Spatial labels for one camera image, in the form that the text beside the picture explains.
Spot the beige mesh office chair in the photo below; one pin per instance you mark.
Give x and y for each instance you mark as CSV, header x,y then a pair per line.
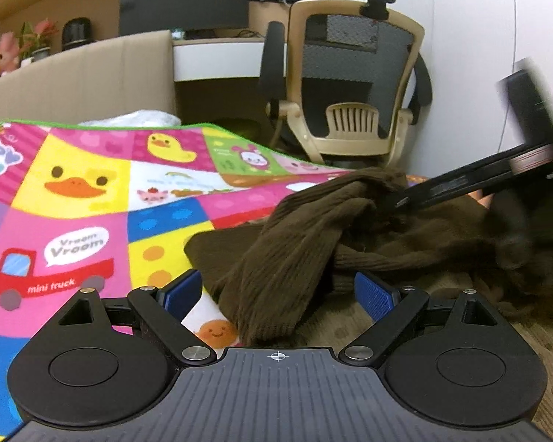
x,y
350,55

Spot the pink bunny plush toy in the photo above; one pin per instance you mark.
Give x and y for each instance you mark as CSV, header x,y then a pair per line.
x,y
7,53

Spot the white desk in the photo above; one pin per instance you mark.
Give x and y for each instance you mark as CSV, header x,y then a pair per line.
x,y
221,57

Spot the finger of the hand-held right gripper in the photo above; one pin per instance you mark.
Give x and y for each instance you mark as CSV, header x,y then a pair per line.
x,y
456,184

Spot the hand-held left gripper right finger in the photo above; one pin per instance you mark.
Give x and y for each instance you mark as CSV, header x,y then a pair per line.
x,y
373,297

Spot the beige padded headboard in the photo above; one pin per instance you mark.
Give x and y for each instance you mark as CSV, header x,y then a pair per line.
x,y
96,78

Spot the potted plant with red leaves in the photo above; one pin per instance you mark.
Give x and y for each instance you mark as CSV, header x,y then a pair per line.
x,y
37,37

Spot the white plastic bag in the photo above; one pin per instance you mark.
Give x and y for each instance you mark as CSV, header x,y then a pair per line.
x,y
133,119

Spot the black round appliance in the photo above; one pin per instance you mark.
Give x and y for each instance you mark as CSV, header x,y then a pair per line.
x,y
77,33

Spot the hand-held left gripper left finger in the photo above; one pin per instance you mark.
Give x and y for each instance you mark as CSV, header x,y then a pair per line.
x,y
184,293

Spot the brown knit sweater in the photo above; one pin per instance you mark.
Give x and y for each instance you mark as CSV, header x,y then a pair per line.
x,y
295,248

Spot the colourful cartoon printed mat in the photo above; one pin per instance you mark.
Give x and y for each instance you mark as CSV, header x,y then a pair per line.
x,y
73,221

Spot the beige patterned carpet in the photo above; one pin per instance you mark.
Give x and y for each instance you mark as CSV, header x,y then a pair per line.
x,y
548,354

